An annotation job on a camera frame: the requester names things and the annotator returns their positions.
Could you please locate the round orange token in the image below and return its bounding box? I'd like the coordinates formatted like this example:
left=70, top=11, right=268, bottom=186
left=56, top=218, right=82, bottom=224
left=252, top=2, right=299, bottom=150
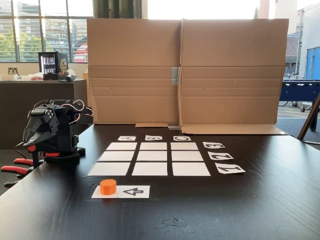
left=99, top=178, right=118, bottom=196

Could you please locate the white paper grid square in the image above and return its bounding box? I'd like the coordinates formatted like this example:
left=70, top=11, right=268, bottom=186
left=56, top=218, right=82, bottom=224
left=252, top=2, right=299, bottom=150
left=131, top=162, right=168, bottom=177
left=171, top=150, right=204, bottom=162
left=97, top=150, right=136, bottom=162
left=170, top=142, right=199, bottom=151
left=171, top=162, right=212, bottom=177
left=105, top=142, right=138, bottom=151
left=136, top=150, right=168, bottom=162
left=139, top=142, right=168, bottom=151
left=87, top=162, right=132, bottom=177

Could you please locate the black mini fridge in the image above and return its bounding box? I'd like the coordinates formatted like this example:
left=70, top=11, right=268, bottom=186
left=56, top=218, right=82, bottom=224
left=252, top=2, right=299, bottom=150
left=37, top=51, right=69, bottom=81

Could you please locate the white arrow paper sheet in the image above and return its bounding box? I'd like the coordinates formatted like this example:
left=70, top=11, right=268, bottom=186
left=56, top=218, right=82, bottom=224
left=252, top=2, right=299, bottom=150
left=91, top=185, right=151, bottom=199

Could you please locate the brown cardboard box panel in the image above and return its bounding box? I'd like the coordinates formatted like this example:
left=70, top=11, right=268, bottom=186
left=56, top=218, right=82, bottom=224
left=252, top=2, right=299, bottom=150
left=179, top=17, right=291, bottom=136
left=86, top=17, right=183, bottom=129

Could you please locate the paper sheet letter B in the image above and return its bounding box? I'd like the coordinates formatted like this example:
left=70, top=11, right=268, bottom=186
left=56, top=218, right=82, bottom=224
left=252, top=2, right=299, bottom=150
left=144, top=134, right=164, bottom=142

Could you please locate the paper sheet number 3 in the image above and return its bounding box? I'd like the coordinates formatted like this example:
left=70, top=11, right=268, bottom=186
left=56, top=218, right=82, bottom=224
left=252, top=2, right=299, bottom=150
left=202, top=141, right=226, bottom=150

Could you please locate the paper sheet number 2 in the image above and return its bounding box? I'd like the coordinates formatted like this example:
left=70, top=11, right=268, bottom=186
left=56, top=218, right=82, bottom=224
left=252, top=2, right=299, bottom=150
left=207, top=151, right=235, bottom=161

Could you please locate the paper sheet number 1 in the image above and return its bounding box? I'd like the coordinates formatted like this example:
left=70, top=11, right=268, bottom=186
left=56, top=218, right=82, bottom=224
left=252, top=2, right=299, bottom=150
left=214, top=162, right=247, bottom=175

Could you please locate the blue foosball table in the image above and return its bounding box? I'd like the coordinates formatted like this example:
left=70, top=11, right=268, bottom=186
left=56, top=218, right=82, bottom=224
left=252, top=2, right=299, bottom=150
left=279, top=79, right=320, bottom=113

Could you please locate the red-handled black clamp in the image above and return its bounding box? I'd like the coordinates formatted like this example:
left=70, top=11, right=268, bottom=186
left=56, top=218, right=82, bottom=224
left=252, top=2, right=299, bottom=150
left=0, top=165, right=35, bottom=187

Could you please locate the wooden easel frame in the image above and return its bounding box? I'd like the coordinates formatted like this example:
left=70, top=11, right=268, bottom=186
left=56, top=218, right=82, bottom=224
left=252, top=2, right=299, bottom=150
left=297, top=91, right=320, bottom=146

